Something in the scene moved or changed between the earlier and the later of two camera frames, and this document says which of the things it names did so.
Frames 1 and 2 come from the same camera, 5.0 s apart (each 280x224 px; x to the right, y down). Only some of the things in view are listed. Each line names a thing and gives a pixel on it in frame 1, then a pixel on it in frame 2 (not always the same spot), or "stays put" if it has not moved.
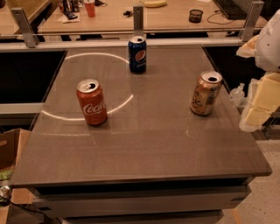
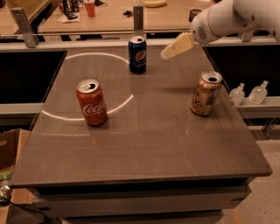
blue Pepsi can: [137, 54] stays put
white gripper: [269, 46] to [200, 26]
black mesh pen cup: [195, 16] stays put
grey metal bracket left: [24, 26] stays put
